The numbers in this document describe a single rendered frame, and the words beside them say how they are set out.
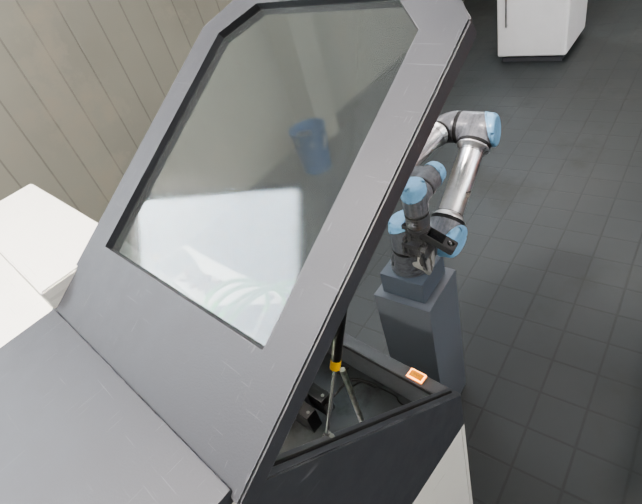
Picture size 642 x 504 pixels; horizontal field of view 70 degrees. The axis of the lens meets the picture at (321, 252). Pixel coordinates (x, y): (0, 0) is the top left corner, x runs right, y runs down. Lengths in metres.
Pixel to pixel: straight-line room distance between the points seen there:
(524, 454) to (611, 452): 0.34
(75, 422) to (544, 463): 1.89
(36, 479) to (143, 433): 0.18
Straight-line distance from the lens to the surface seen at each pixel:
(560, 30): 5.54
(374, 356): 1.47
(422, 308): 1.77
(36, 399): 1.07
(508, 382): 2.53
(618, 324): 2.82
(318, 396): 1.40
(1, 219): 1.74
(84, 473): 0.89
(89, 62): 3.56
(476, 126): 1.73
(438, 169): 1.46
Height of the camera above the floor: 2.12
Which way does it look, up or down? 39 degrees down
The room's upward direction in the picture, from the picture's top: 19 degrees counter-clockwise
